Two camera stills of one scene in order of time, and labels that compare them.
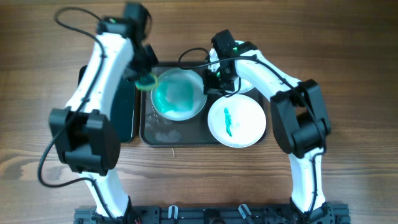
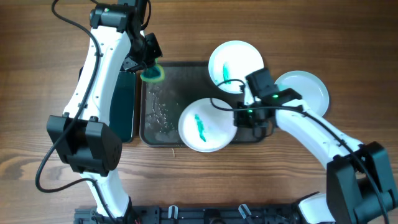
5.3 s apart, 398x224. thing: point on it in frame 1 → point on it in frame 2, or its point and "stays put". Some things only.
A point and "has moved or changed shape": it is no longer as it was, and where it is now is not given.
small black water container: [122, 107] stays put
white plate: [237, 121] has moved or changed shape
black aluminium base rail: [334, 214] stays put
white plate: [180, 94] has moved or changed shape
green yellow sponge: [147, 81] has moved or changed shape
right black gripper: [210, 83] → [245, 118]
